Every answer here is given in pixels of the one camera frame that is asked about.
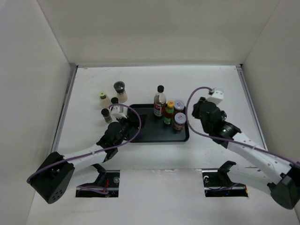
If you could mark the sauce jar white lid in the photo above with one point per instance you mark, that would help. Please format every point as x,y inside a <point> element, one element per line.
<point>179,121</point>
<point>179,106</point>

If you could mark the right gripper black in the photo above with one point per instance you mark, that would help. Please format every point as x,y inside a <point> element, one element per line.
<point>196,108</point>

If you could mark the small spice jar black lid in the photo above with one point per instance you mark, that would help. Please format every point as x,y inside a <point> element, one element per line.
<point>115,102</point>

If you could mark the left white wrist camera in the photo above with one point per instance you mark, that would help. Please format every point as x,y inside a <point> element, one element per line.
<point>118,112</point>

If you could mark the large grinder black top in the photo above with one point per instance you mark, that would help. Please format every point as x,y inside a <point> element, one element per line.
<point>119,87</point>

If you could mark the black rectangular tray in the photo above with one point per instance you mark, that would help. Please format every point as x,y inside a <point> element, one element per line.
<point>155,130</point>

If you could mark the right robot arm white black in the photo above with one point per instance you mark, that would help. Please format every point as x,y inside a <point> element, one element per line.
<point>277,176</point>

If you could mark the small spice jar front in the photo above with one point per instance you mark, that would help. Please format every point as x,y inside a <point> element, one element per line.
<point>106,115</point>

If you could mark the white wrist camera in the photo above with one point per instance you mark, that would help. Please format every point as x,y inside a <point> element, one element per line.
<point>216,96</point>
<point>118,112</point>

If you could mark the chili sauce bottle green label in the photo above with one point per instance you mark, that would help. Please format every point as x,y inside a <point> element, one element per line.
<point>169,111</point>

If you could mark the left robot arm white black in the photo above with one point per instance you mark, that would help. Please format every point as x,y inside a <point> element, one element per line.
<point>54,175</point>

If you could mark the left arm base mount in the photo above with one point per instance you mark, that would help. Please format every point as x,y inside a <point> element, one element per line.
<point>105,185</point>

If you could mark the shaker yellow lid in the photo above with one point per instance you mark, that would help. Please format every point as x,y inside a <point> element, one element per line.
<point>104,99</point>

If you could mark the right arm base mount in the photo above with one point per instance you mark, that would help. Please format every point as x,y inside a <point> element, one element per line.
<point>217,183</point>

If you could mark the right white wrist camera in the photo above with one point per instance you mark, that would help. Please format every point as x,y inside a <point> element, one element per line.
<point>216,96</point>

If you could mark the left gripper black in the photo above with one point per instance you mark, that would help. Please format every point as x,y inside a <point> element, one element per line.
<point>134,119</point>

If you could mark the soy sauce bottle red label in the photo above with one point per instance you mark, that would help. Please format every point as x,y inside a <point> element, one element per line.
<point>159,101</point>

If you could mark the sauce jar white lid front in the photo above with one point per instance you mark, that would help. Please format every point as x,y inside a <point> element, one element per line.
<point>179,121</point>

